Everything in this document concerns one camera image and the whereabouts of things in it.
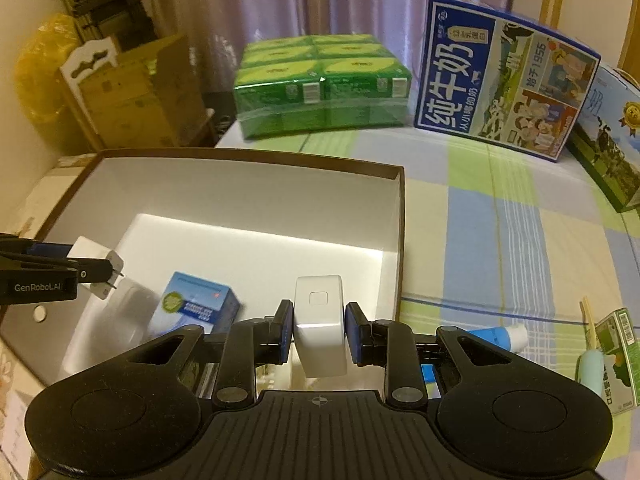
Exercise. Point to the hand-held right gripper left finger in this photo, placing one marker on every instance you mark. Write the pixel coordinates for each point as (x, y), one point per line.
(285, 332)

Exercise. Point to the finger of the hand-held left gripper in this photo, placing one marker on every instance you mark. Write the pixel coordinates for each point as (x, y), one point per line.
(95, 270)
(45, 251)

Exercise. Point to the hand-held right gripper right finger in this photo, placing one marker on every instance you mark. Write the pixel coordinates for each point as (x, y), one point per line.
(354, 332)

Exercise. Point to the white plug adapter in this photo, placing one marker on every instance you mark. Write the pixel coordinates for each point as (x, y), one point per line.
(95, 247)

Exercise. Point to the white square charger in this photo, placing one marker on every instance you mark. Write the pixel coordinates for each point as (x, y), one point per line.
(320, 330)

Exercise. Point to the blue white medicine box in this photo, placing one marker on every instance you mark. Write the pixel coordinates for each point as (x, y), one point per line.
(200, 305)

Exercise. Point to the blue tube white cap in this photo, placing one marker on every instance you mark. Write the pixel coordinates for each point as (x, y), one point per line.
(500, 337)

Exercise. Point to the brown storage box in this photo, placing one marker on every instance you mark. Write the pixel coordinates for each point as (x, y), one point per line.
(225, 195)

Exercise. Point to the small green box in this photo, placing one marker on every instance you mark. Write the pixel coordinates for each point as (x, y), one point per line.
(622, 360)

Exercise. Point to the plaid tablecloth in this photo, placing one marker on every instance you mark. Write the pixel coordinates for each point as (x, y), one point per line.
(500, 235)

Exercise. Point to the yellow plastic bag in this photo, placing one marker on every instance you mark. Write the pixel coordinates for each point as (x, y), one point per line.
(40, 75)

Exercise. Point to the brown cardboard box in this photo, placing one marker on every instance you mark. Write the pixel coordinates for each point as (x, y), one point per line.
(145, 100)

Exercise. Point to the white carved chair back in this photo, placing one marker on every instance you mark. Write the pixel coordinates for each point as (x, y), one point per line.
(90, 60)

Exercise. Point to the mint handheld fan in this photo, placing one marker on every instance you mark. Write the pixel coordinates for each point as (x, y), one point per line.
(590, 372)

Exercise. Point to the green wrapped tissue pack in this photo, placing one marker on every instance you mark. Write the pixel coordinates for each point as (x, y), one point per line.
(320, 85)

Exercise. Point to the black folding cart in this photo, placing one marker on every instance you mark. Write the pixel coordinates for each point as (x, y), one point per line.
(105, 5)

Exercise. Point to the blue milk carton box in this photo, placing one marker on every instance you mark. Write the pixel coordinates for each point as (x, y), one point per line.
(500, 75)

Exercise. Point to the green white milk carton box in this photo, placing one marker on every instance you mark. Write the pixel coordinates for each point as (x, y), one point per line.
(610, 150)

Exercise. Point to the pink curtain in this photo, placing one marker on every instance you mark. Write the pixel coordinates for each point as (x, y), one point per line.
(300, 0)

